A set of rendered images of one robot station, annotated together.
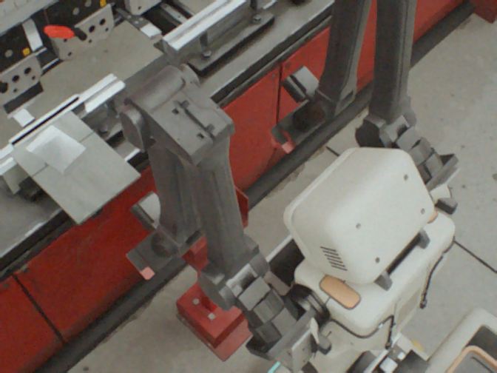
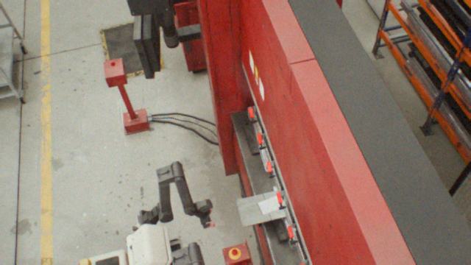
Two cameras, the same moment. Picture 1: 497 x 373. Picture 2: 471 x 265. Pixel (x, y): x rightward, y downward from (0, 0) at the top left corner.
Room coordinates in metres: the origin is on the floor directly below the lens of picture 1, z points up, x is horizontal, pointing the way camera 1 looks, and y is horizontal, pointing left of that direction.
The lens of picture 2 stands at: (1.45, -0.60, 3.44)
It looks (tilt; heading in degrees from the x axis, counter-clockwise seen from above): 54 degrees down; 127
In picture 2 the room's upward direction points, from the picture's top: 6 degrees counter-clockwise
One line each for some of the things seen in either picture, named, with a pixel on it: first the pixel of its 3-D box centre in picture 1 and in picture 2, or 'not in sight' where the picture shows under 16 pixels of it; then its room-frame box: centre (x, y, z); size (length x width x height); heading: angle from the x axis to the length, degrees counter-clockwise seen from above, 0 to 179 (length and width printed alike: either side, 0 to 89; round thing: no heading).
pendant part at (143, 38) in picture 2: not in sight; (149, 36); (-0.36, 0.94, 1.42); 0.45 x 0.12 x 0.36; 128
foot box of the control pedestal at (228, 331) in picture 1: (218, 313); not in sight; (0.81, 0.10, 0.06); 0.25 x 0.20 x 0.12; 47
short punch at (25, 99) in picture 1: (20, 93); not in sight; (0.93, 0.51, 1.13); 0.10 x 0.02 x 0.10; 136
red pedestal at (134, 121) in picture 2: not in sight; (125, 97); (-0.93, 0.96, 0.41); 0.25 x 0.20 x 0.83; 46
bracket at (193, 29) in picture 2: not in sight; (197, 46); (-0.19, 1.22, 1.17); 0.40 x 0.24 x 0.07; 136
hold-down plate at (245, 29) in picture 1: (232, 41); not in sight; (1.32, 0.05, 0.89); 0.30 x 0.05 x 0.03; 136
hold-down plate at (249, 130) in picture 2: not in sight; (250, 136); (0.46, 0.89, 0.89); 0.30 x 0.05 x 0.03; 136
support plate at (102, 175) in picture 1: (74, 165); (260, 208); (0.83, 0.41, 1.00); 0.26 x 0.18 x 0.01; 46
